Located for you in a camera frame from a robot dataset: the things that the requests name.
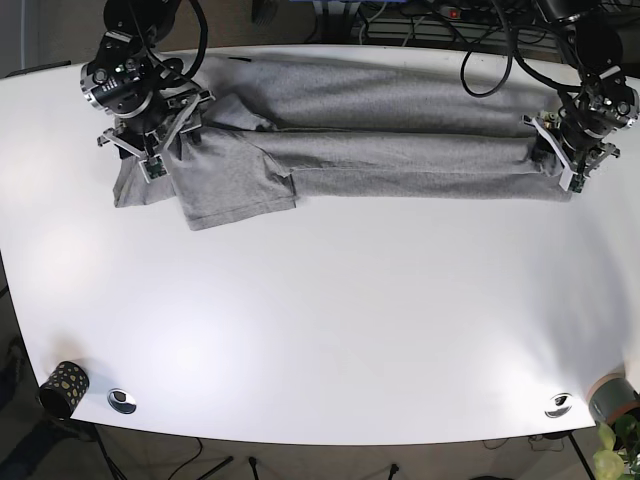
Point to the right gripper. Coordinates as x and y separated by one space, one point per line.
147 135

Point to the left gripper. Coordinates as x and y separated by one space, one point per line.
571 144

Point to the light grey T-shirt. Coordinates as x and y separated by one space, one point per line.
281 130

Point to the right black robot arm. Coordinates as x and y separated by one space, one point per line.
126 72

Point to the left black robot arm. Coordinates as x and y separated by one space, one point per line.
590 45

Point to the grey tape roll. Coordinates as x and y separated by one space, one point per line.
611 397

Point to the black gold-dotted cup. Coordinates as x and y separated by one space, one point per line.
63 390

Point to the green potted plant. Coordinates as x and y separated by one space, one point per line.
618 457

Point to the right table cable grommet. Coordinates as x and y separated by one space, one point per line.
558 406

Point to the table cable grommet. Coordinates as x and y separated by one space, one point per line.
121 401
558 406

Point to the left table cable grommet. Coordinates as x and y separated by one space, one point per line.
121 401

